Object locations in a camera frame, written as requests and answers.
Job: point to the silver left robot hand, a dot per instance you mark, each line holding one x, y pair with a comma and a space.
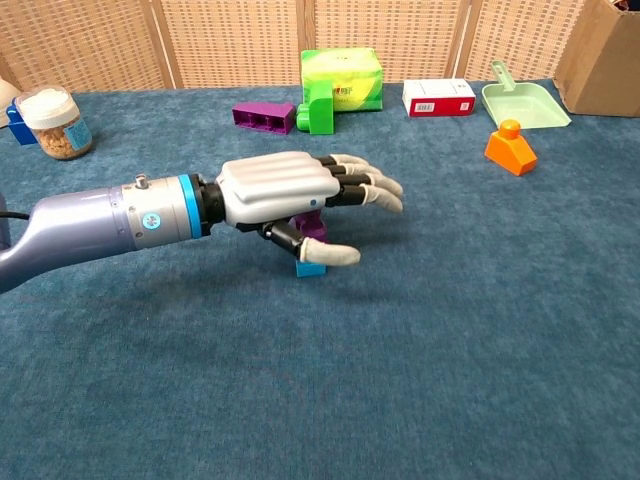
275, 185

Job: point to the small purple two-stud brick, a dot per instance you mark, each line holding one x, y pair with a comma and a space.
312, 225

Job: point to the long blue four-stud brick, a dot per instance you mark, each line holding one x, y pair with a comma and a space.
310, 270

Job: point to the purple hollow brick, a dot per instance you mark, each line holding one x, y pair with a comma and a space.
262, 117

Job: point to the green L-shaped brick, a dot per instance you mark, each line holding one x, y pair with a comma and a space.
320, 110

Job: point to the orange sloped brick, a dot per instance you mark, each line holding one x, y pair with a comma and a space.
510, 150

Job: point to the dark blue brick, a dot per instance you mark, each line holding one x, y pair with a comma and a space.
20, 130

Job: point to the green yellow tissue pack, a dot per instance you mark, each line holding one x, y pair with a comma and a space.
345, 70

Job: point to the woven wicker folding screen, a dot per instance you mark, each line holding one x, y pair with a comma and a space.
225, 40

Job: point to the red white cardboard box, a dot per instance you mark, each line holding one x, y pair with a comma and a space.
437, 97

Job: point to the blue felt table cloth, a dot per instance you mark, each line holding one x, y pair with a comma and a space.
300, 375

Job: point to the clear jar with white lid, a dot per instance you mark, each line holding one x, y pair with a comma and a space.
55, 125

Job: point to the pale green plastic dustpan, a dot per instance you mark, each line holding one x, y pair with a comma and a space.
525, 107

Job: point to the brown cardboard box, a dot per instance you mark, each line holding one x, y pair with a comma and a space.
605, 65

